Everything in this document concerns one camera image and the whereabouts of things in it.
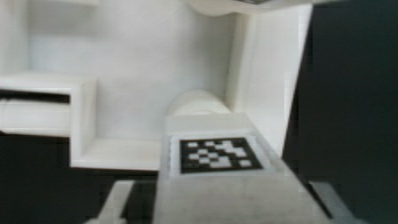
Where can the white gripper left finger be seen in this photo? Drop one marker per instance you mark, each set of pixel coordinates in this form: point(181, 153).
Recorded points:
point(111, 213)

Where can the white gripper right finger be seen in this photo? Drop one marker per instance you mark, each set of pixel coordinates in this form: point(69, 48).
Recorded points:
point(335, 204)

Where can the white chair leg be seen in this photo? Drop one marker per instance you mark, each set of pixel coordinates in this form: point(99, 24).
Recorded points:
point(227, 184)

